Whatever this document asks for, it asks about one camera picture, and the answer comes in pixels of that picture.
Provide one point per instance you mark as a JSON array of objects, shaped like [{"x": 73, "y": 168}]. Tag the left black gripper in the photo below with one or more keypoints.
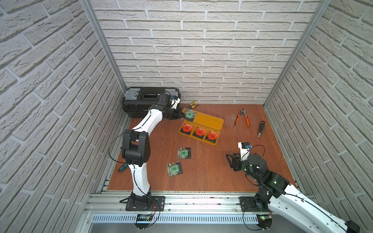
[{"x": 180, "y": 114}]

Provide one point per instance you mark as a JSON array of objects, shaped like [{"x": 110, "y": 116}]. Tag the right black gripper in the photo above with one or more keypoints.
[{"x": 235, "y": 161}]

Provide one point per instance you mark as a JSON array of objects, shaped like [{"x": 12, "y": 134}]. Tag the green tea bag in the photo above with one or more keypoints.
[
  {"x": 184, "y": 153},
  {"x": 174, "y": 169},
  {"x": 189, "y": 115}
]

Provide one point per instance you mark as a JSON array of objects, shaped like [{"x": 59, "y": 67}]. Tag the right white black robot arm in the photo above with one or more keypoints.
[{"x": 279, "y": 196}]

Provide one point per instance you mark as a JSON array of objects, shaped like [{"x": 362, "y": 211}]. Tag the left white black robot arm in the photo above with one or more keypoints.
[{"x": 136, "y": 149}]

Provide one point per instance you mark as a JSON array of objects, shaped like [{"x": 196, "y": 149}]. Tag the yellow two-tier wooden shelf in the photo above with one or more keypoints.
[{"x": 204, "y": 121}]

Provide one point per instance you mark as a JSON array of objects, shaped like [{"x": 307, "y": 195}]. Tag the black plastic toolbox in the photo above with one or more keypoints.
[{"x": 137, "y": 101}]

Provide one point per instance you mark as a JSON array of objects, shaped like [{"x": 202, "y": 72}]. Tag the right green circuit board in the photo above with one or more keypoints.
[{"x": 264, "y": 218}]

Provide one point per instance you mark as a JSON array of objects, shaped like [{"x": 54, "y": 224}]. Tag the green circuit board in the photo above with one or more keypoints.
[
  {"x": 144, "y": 218},
  {"x": 264, "y": 218}
]

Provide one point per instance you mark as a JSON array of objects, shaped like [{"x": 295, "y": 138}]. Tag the left green circuit board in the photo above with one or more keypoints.
[{"x": 144, "y": 218}]

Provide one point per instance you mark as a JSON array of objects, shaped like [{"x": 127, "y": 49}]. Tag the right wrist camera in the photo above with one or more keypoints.
[{"x": 245, "y": 148}]

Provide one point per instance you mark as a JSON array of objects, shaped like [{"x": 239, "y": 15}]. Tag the yellow handled pliers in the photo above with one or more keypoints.
[{"x": 193, "y": 105}]

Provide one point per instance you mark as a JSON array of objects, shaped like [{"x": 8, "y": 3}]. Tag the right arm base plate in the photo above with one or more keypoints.
[{"x": 250, "y": 204}]

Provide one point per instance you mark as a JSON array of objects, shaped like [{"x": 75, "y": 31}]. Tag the black orange screwdriver handle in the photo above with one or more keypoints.
[{"x": 261, "y": 128}]

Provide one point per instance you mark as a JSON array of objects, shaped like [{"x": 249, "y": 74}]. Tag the green handled screwdriver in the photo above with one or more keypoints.
[{"x": 123, "y": 167}]

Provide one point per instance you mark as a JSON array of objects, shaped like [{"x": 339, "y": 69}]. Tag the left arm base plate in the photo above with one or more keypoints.
[{"x": 154, "y": 203}]

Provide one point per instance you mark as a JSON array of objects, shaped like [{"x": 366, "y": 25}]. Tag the aluminium front rail frame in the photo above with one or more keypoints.
[{"x": 175, "y": 202}]

